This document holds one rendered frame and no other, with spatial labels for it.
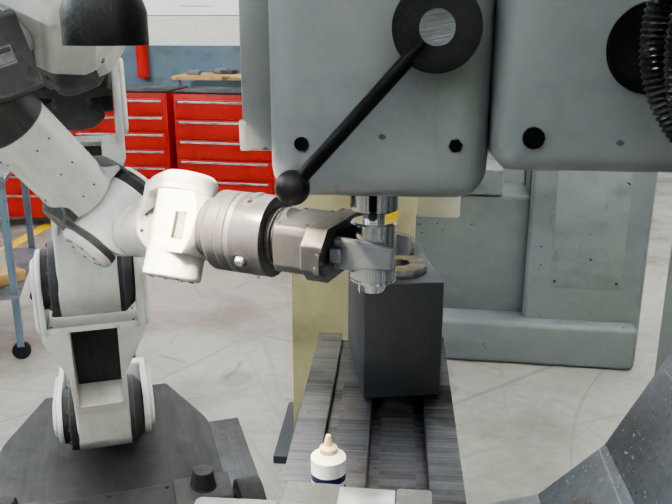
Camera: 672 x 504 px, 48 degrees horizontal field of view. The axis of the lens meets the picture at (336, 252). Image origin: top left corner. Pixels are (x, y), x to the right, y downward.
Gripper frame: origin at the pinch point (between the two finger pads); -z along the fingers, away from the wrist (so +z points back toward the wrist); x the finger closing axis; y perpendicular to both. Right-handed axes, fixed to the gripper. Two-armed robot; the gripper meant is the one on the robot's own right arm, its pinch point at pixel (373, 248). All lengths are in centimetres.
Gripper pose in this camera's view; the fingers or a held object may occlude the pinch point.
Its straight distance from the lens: 77.5
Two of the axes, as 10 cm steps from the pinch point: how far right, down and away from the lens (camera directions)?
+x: 3.9, -2.7, 8.8
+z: -9.2, -1.2, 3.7
